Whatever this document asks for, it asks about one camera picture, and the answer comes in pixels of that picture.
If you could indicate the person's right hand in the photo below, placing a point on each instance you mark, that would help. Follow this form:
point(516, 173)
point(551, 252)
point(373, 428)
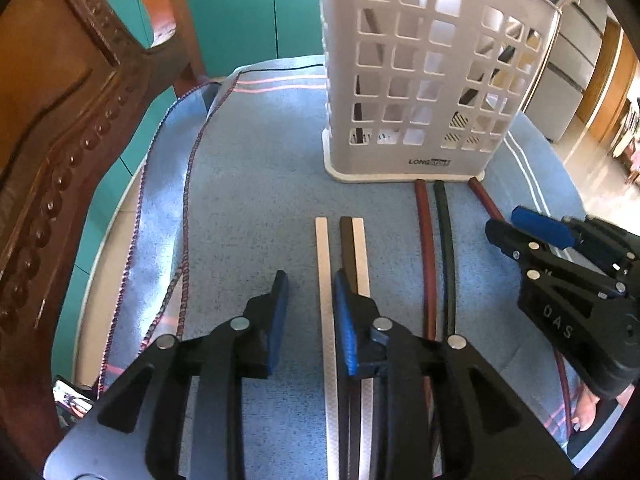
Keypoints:
point(586, 410)

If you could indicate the silver refrigerator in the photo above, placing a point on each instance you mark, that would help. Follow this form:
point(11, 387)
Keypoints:
point(565, 70)

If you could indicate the black chopstick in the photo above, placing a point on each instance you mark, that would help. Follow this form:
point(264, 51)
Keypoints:
point(445, 260)

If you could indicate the carved wooden chair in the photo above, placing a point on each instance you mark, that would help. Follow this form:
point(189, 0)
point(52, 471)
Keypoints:
point(60, 110)

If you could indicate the brown wooden door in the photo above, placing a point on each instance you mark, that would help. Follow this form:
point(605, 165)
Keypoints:
point(607, 75)

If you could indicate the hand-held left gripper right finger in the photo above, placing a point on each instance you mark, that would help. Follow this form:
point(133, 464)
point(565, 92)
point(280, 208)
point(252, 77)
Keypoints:
point(347, 330)

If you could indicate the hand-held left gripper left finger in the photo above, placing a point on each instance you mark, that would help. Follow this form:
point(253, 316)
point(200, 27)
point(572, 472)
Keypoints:
point(277, 320)

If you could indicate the blue striped cloth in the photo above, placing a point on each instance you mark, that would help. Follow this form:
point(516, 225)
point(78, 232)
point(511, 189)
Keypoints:
point(250, 185)

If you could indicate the reddish brown chopstick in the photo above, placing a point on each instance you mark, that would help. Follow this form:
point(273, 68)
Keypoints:
point(424, 260)
point(482, 195)

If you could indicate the white plastic utensil basket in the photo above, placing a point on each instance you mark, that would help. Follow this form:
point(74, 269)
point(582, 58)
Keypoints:
point(385, 160)

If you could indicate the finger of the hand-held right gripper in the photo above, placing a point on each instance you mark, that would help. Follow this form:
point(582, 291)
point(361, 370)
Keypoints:
point(540, 222)
point(510, 240)

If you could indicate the hanging clothes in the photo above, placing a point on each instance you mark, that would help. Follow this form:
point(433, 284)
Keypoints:
point(627, 147)

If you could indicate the small colourful object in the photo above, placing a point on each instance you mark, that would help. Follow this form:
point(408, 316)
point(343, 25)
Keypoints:
point(72, 399)

